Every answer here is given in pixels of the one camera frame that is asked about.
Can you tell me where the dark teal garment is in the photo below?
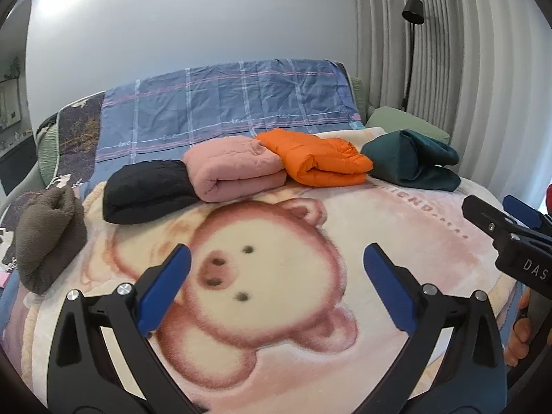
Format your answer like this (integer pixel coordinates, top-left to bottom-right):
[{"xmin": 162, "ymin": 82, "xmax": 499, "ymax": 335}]
[{"xmin": 361, "ymin": 129, "xmax": 462, "ymax": 193}]

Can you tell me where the green headboard cushion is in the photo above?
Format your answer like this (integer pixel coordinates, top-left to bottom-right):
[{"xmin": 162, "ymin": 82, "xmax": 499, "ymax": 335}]
[{"xmin": 350, "ymin": 77, "xmax": 368, "ymax": 115}]

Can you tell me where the person's right hand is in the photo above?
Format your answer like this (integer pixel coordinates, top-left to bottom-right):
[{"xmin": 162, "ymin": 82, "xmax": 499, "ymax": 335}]
[{"xmin": 504, "ymin": 287, "xmax": 535, "ymax": 369}]

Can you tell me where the bear printed blanket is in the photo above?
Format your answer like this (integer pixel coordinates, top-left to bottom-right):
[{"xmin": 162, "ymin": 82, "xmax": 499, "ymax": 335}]
[{"xmin": 19, "ymin": 127, "xmax": 518, "ymax": 414}]

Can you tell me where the dark grey cabinet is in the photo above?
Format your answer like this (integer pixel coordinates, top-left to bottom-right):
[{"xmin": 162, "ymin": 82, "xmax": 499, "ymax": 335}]
[{"xmin": 0, "ymin": 131, "xmax": 37, "ymax": 195}]

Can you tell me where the grey curtain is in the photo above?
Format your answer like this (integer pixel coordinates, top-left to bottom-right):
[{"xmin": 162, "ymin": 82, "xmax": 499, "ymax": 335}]
[{"xmin": 354, "ymin": 0, "xmax": 552, "ymax": 208}]

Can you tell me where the brown fleece garment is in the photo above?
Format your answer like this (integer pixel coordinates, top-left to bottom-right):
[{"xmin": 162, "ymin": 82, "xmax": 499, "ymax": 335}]
[{"xmin": 15, "ymin": 185, "xmax": 88, "ymax": 295}]

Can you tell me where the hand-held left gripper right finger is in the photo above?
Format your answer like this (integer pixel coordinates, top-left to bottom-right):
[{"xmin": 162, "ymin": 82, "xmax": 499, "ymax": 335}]
[{"xmin": 363, "ymin": 243, "xmax": 509, "ymax": 414}]

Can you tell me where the dark floral quilt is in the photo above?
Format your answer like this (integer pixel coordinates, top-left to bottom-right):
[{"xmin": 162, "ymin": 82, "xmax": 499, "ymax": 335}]
[{"xmin": 0, "ymin": 92, "xmax": 106, "ymax": 268}]

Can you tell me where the light blue bedsheet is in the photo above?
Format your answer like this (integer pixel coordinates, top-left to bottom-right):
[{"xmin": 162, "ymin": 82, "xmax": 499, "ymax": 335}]
[{"xmin": 0, "ymin": 285, "xmax": 35, "ymax": 354}]

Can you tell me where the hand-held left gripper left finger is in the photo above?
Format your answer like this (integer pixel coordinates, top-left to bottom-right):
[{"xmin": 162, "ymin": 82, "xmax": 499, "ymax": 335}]
[{"xmin": 47, "ymin": 244, "xmax": 203, "ymax": 414}]

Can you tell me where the blue plaid quilt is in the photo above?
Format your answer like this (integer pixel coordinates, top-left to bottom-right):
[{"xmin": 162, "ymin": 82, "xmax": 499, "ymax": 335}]
[{"xmin": 94, "ymin": 58, "xmax": 367, "ymax": 182}]

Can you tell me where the black floor lamp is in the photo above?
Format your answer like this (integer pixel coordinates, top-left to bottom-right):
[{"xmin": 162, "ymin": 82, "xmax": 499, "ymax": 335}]
[{"xmin": 401, "ymin": 0, "xmax": 425, "ymax": 112}]

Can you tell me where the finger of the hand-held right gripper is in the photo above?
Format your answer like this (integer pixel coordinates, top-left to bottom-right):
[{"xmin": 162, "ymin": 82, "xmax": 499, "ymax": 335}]
[
  {"xmin": 461, "ymin": 195, "xmax": 524, "ymax": 251},
  {"xmin": 503, "ymin": 195, "xmax": 552, "ymax": 236}
]

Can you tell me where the green pillow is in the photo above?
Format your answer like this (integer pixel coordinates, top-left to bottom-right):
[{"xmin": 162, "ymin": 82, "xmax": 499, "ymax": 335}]
[
  {"xmin": 366, "ymin": 107, "xmax": 451, "ymax": 145},
  {"xmin": 37, "ymin": 121, "xmax": 59, "ymax": 182}
]

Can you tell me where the orange puffer jacket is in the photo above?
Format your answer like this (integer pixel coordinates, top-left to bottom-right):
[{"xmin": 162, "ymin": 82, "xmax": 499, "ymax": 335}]
[{"xmin": 254, "ymin": 128, "xmax": 374, "ymax": 187}]

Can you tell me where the black garment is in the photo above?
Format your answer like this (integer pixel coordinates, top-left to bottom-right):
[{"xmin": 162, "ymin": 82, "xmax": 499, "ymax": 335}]
[{"xmin": 102, "ymin": 159, "xmax": 201, "ymax": 225}]

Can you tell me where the pink folded garment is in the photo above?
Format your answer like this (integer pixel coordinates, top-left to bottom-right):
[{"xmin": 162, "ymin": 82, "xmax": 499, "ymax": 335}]
[{"xmin": 183, "ymin": 135, "xmax": 287, "ymax": 203}]

